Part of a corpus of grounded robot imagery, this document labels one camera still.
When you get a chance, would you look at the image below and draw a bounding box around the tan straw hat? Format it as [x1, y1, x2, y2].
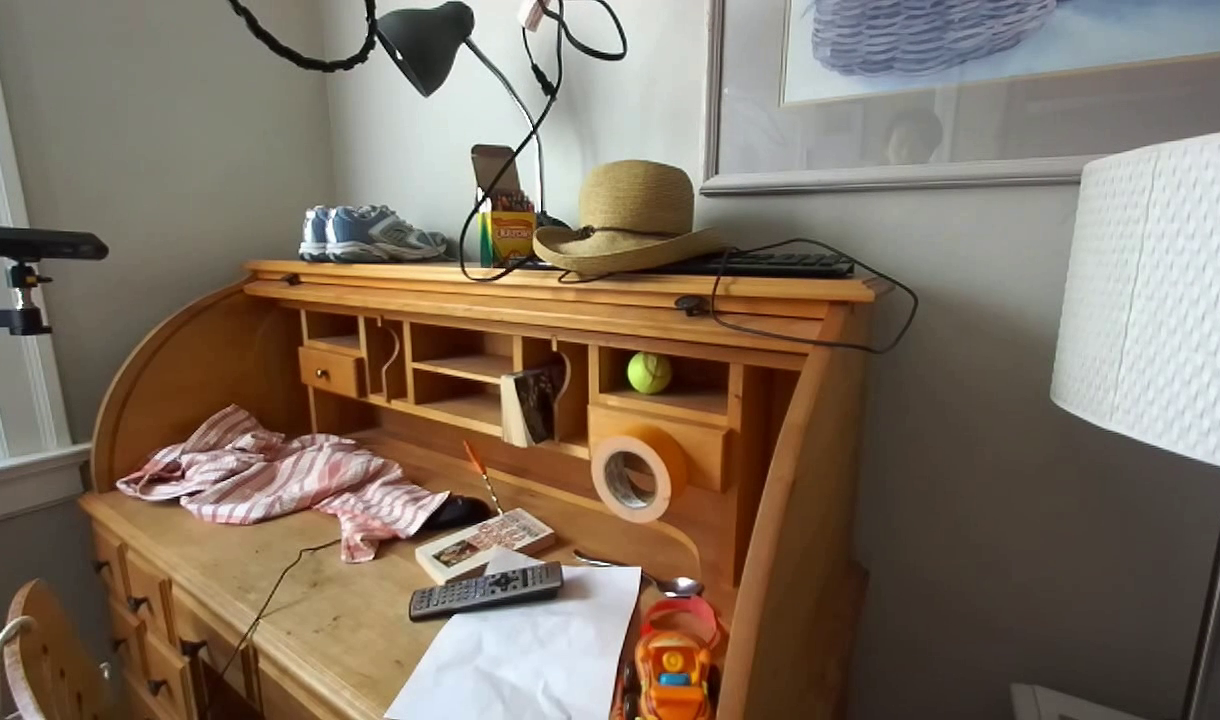
[528, 156, 735, 284]

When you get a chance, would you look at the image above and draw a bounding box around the wooden roll-top desk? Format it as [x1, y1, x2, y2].
[78, 256, 890, 720]

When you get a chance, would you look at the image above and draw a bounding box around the black gooseneck desk lamp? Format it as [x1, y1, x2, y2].
[370, 0, 575, 238]

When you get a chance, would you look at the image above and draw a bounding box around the yellow tennis ball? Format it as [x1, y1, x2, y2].
[626, 346, 677, 399]

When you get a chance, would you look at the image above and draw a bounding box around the tan masking tape roll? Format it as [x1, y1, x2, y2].
[588, 424, 693, 529]

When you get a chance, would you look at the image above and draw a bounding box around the yellow green cardboard box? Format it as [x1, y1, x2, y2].
[467, 140, 546, 267]

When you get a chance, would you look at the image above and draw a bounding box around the orange pen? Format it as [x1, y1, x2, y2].
[461, 439, 498, 504]

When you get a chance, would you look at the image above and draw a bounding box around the flat black keyboard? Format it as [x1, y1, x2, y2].
[679, 249, 859, 284]

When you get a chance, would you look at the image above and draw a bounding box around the paperback book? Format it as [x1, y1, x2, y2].
[412, 504, 559, 589]

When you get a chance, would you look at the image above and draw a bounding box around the blue white sneaker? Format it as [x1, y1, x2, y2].
[295, 198, 339, 265]
[322, 198, 461, 265]

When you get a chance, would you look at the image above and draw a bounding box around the white paper sheet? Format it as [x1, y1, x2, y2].
[386, 562, 649, 720]

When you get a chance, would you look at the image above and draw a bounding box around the red white striped cloth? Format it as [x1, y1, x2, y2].
[113, 399, 455, 562]

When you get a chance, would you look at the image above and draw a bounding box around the floor lamp white shade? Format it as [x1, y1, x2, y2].
[1047, 122, 1220, 720]

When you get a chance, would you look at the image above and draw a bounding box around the wooden chair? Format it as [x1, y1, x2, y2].
[0, 576, 121, 720]

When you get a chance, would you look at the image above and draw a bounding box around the black keyboard cable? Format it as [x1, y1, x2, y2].
[672, 235, 924, 361]

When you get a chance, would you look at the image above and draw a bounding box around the thin black cable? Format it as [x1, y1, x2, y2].
[214, 0, 635, 671]

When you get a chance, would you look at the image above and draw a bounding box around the framed wall picture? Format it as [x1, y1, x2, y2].
[701, 0, 1220, 198]

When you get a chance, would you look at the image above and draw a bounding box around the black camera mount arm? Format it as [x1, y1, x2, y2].
[0, 220, 113, 340]

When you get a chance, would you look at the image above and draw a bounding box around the white window frame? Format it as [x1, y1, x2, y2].
[0, 122, 98, 531]

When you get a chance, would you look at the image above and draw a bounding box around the white strap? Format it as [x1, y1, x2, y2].
[0, 610, 54, 720]

